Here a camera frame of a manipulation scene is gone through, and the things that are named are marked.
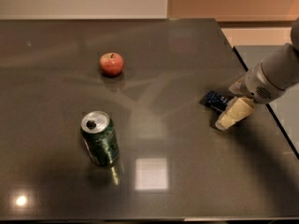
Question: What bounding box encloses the grey side table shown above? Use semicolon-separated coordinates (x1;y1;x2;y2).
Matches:
233;45;299;159

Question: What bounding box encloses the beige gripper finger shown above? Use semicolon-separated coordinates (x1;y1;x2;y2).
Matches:
215;97;254;131
229;77;248;95

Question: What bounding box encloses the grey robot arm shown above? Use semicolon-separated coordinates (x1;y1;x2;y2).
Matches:
215;18;299;131

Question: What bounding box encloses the green soda can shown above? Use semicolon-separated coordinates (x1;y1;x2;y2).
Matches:
80;111;119;166

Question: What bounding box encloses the red apple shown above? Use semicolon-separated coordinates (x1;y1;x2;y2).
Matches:
99;52;124;77

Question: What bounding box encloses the blue rxbar wrapper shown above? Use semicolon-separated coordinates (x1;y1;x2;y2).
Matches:
205;91;230;112

